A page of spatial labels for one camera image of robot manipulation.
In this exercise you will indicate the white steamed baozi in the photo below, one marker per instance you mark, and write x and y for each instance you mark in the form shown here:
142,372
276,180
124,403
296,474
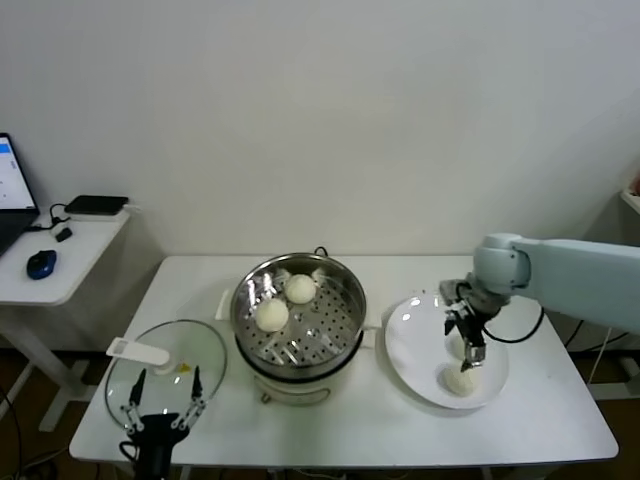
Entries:
300,290
457,350
457,382
272,316

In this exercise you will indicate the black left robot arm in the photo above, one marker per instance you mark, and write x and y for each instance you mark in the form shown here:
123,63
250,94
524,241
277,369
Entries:
154,462

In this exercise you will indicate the white desk frame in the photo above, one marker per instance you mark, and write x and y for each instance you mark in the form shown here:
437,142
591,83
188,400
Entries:
632,200

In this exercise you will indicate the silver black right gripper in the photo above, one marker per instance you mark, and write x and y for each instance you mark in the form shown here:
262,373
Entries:
467,297

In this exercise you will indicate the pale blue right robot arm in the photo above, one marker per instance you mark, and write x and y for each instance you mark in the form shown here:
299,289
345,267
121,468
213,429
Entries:
575,275

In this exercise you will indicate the stainless steel steamer basket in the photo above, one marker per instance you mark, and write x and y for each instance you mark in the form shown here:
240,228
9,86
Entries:
250,295

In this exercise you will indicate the cream electric cooker base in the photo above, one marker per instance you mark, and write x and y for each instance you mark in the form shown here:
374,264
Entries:
295,390

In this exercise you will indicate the black laptop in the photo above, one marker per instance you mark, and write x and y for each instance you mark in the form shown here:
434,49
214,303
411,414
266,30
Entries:
10,225

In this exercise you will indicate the flat black box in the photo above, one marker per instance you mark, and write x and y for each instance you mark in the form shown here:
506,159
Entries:
97,203

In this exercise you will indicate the blue computer mouse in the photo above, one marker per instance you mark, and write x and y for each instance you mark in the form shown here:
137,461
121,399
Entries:
42,264

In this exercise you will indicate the white rounded side desk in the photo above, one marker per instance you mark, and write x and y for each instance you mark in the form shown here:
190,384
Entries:
75,270

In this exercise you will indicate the small black adapter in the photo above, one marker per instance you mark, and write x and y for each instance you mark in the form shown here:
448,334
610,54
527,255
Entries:
62,234

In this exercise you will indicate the white round plate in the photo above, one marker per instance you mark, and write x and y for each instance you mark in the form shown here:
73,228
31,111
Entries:
415,350

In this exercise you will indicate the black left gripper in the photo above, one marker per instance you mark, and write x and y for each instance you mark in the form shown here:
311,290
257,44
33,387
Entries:
155,430

